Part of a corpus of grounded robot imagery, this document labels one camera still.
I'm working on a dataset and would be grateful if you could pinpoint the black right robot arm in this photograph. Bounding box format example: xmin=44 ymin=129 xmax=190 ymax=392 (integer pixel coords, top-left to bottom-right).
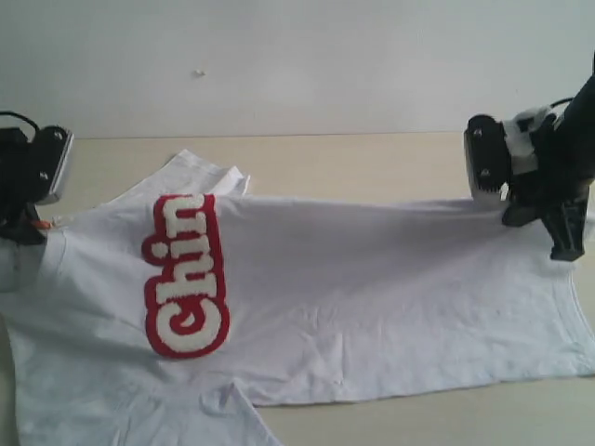
xmin=502 ymin=77 xmax=594 ymax=262

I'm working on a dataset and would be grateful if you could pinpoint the orange clothing tag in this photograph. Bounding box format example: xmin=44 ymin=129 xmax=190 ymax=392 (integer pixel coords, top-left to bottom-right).
xmin=34 ymin=218 xmax=60 ymax=231

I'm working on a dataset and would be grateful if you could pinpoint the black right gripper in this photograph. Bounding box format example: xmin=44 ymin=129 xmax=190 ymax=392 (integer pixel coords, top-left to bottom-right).
xmin=502 ymin=118 xmax=594 ymax=261

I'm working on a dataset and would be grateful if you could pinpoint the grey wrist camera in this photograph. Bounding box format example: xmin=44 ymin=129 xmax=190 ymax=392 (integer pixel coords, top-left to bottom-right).
xmin=463 ymin=114 xmax=510 ymax=206
xmin=28 ymin=125 xmax=74 ymax=205

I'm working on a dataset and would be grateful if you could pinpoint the white t-shirt red lettering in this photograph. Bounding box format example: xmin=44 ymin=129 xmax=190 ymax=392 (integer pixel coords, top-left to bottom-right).
xmin=1 ymin=151 xmax=594 ymax=445

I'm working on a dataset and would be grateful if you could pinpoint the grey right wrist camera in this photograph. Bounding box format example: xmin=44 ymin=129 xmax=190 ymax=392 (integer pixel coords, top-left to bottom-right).
xmin=463 ymin=114 xmax=510 ymax=206

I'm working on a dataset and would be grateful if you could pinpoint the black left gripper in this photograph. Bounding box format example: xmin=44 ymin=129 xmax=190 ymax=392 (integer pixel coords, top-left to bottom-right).
xmin=1 ymin=127 xmax=46 ymax=246

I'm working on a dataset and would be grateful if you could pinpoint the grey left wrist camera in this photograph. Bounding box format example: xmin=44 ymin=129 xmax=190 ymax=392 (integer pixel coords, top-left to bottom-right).
xmin=28 ymin=125 xmax=74 ymax=205

